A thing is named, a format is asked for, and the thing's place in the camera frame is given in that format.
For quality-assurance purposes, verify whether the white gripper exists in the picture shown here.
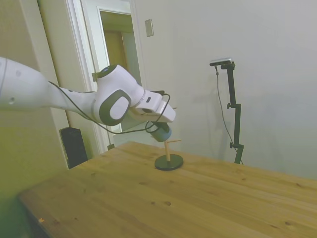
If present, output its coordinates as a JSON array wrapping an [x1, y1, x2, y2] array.
[[135, 99, 177, 133]]

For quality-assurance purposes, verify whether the blue enamel mug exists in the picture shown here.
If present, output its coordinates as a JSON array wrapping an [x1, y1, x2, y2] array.
[[149, 123, 173, 143]]

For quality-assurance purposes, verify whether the wooden mug tree black base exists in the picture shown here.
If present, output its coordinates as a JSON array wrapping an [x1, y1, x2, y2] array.
[[154, 106, 185, 172]]

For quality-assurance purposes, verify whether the black box on floor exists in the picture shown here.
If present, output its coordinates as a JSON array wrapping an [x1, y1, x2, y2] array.
[[59, 126, 89, 170]]

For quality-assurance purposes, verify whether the brown hallway door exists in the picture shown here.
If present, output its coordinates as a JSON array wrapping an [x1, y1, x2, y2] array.
[[104, 30, 129, 72]]

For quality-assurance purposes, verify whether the white open door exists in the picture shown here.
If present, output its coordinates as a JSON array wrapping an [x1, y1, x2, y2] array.
[[81, 0, 141, 154]]

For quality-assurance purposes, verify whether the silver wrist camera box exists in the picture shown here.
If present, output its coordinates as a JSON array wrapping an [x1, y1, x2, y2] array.
[[135, 102, 167, 116]]

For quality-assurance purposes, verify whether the black camera stand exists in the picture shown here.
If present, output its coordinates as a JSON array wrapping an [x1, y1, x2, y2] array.
[[220, 62, 245, 165]]

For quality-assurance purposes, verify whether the dark exterior camera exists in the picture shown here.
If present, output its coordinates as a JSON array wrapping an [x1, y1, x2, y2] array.
[[210, 58, 234, 67]]

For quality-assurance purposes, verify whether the grey wall switch plate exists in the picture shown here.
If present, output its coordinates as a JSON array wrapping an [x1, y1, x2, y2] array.
[[144, 18, 154, 38]]

